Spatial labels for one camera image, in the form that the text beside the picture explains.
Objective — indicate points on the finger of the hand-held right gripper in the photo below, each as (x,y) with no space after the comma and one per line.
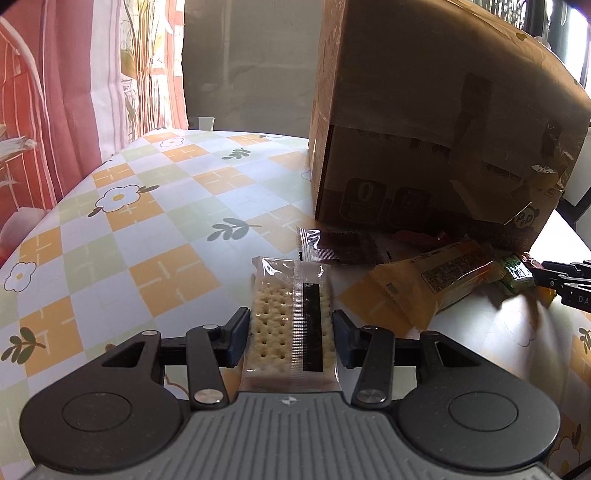
(563,281)
(572,267)

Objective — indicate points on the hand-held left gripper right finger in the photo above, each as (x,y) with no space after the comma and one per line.
(345,339)

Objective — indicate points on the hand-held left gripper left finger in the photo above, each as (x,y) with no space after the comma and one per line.
(238,337)

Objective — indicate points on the small brown candy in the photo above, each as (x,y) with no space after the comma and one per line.
(528,261)

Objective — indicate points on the clear cracker packet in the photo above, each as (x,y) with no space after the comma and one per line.
(272,314)

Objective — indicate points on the small green snack packet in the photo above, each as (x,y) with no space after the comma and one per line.
(512,274)

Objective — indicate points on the long orange yellow snack packet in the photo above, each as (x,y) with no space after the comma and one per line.
(429,281)

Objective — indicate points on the cardboard box with liner bag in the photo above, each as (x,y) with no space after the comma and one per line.
(438,115)

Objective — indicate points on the dark clear snack packet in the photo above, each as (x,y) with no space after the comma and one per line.
(341,249)

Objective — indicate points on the checkered floral tablecloth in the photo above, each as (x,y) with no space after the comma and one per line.
(138,240)

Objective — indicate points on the dark framed window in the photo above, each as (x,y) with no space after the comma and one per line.
(554,27)

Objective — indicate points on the printed backdrop curtain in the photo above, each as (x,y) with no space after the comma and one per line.
(69,92)

